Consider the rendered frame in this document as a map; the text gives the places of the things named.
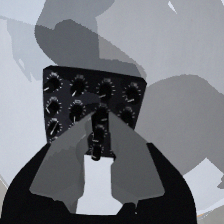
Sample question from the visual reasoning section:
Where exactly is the black knob box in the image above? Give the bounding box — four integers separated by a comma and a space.
43, 65, 147, 161

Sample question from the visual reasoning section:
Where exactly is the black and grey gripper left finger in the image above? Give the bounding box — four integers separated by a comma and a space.
0, 112, 96, 224

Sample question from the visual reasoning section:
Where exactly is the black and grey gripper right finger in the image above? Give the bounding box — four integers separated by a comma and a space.
107, 112, 197, 224

